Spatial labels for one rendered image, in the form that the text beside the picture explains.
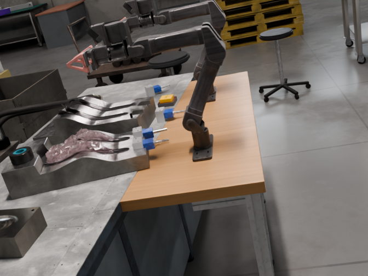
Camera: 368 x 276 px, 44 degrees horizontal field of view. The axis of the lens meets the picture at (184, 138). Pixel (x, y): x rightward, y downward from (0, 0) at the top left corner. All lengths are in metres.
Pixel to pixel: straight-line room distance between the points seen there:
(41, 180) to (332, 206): 1.64
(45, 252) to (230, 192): 0.56
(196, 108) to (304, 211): 1.27
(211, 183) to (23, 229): 0.57
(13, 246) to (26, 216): 0.11
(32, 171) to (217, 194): 0.65
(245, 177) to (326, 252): 1.03
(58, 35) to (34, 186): 8.92
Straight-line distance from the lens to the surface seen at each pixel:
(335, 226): 2.55
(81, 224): 1.42
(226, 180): 1.44
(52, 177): 1.67
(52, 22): 10.51
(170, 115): 2.00
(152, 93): 2.41
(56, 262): 1.30
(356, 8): 4.83
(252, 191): 1.42
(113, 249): 1.54
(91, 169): 1.64
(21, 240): 1.38
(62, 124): 2.01
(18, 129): 4.08
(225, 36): 6.57
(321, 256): 2.36
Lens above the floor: 1.49
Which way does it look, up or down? 23 degrees down
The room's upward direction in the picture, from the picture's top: 13 degrees counter-clockwise
